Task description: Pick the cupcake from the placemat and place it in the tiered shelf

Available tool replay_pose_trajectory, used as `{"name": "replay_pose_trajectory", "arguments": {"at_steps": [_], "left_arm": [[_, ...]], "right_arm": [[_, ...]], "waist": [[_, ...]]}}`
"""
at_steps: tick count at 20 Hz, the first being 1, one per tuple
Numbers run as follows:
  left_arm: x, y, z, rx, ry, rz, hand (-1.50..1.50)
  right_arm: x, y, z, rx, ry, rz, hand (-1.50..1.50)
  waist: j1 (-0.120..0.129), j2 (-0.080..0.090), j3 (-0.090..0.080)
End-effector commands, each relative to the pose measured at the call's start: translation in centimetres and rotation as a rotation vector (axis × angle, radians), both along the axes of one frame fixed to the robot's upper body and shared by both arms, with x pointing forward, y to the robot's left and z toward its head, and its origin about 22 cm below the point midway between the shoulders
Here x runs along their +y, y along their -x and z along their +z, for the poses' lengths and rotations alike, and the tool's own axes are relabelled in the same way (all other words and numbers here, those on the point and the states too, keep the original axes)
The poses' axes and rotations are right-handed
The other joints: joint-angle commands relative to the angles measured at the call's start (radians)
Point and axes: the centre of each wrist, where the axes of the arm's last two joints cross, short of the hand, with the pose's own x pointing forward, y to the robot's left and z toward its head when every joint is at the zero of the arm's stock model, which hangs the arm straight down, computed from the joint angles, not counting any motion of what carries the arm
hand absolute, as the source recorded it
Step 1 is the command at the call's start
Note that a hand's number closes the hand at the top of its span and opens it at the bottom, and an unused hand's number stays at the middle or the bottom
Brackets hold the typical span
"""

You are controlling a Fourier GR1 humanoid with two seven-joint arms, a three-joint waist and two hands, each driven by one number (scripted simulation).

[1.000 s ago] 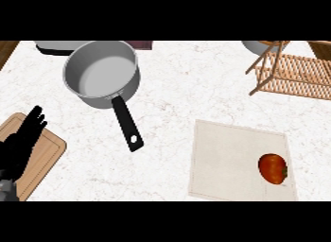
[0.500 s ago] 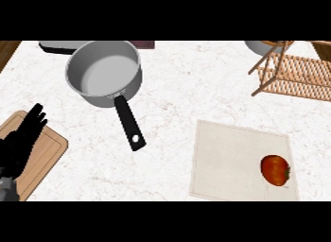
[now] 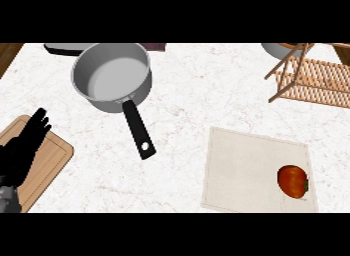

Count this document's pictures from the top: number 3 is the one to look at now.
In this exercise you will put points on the beige placemat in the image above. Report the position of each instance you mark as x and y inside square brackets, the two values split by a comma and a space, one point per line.
[253, 173]

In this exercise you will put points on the wooden cutting board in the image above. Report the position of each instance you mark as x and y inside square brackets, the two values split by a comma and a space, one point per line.
[52, 156]

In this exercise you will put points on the grey bowl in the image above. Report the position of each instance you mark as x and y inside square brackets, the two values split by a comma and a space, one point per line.
[278, 50]

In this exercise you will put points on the wooden tiered shelf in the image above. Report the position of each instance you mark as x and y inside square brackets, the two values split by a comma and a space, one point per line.
[325, 81]

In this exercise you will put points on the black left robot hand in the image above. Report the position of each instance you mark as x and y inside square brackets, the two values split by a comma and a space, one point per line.
[22, 146]

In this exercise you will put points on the dark flat pan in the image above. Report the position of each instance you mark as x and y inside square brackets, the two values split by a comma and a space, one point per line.
[66, 48]

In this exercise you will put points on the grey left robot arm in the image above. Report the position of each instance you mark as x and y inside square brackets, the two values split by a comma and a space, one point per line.
[1, 200]

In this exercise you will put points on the dark maroon object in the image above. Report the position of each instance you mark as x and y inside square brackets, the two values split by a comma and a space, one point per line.
[155, 46]

